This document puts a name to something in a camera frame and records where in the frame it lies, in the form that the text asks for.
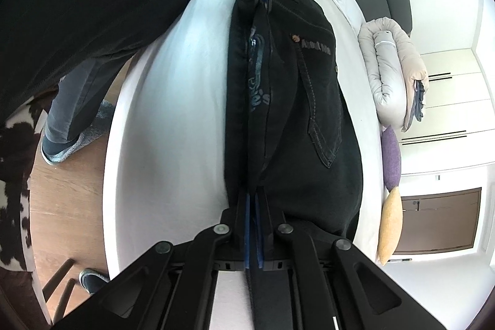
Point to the yellow cushion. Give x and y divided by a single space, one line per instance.
390 226

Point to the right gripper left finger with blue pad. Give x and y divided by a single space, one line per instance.
170 286

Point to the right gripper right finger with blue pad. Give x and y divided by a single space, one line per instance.
304 278

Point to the black white cowhide rug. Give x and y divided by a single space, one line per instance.
19 141

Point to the white bed mattress sheet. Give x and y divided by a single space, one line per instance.
164 177

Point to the folded blue denim garment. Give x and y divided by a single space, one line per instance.
418 101

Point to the grey slipper far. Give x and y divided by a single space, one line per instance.
56 153

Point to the black denim pants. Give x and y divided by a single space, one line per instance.
289 134

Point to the operator dark clothed body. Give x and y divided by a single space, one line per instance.
80 45

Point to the grey slipper near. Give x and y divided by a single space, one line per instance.
92 281

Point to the brown wooden door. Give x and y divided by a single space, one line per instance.
439 223

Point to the grey slipper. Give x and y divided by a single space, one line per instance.
92 281
56 153

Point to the folded beige grey duvet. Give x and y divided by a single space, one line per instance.
393 65

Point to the cream wardrobe with black handles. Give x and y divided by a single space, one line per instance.
457 128

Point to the purple cushion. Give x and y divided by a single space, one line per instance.
391 159

